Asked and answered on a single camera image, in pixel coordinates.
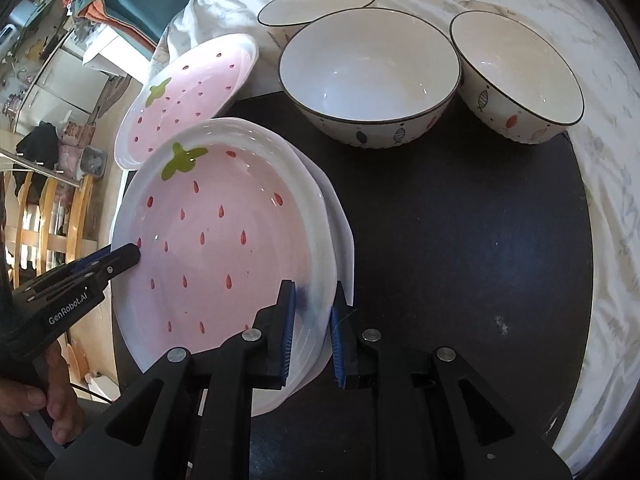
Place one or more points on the white cabinet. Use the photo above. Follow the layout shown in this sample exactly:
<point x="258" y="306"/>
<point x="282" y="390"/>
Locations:
<point x="60" y="85"/>

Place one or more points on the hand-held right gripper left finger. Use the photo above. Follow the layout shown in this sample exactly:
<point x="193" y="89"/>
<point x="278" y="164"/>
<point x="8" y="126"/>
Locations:
<point x="287" y="332"/>

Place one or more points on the white nightstand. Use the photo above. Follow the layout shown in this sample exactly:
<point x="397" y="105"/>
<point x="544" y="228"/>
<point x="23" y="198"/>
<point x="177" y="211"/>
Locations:
<point x="110" y="55"/>

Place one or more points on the person's left hand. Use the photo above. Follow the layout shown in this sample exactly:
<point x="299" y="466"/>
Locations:
<point x="30" y="402"/>

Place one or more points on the teal and orange quilt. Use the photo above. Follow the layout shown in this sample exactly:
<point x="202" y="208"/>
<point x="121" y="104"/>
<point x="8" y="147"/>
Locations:
<point x="140" y="0"/>

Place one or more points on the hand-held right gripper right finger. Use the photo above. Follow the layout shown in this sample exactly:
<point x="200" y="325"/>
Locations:
<point x="338" y="347"/>

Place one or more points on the wooden chair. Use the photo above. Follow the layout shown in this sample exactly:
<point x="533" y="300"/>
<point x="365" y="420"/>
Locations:
<point x="75" y="210"/>

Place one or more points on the dark cloth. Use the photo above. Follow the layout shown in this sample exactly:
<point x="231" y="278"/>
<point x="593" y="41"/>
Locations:
<point x="40" y="145"/>

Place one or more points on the pink strawberry plate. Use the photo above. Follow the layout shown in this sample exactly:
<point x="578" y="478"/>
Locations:
<point x="200" y="80"/>
<point x="210" y="220"/>

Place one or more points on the white plate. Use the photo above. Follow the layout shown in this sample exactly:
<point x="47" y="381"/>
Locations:
<point x="341" y="240"/>

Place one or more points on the black mat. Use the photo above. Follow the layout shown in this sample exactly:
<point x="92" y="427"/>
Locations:
<point x="450" y="235"/>

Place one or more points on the bed with floral sheet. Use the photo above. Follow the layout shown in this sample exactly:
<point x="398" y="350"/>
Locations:
<point x="550" y="0"/>

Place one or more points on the large white fish-print bowl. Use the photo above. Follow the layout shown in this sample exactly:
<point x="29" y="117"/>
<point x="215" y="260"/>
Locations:
<point x="370" y="70"/>

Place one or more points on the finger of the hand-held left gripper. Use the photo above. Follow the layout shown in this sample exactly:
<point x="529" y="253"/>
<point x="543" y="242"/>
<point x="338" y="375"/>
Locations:
<point x="92" y="261"/>
<point x="125" y="259"/>

